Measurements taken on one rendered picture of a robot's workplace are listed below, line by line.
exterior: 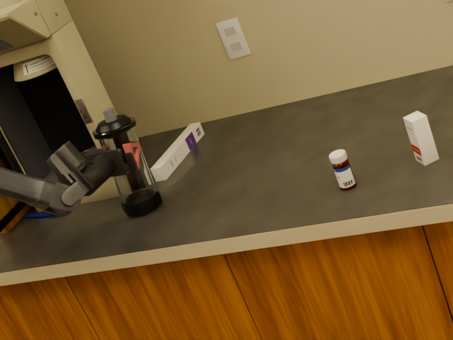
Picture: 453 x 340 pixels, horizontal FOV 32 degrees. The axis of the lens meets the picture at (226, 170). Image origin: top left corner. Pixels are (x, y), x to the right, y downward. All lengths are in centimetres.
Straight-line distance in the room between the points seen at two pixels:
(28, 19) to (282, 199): 74
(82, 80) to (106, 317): 61
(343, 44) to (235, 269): 76
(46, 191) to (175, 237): 31
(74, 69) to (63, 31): 10
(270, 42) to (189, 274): 76
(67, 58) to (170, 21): 43
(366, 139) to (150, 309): 66
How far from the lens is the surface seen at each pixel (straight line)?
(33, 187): 177
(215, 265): 180
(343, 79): 227
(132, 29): 241
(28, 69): 212
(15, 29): 196
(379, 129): 193
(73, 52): 207
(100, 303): 203
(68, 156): 180
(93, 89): 210
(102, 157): 187
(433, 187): 162
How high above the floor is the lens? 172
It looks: 23 degrees down
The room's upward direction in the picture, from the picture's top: 23 degrees counter-clockwise
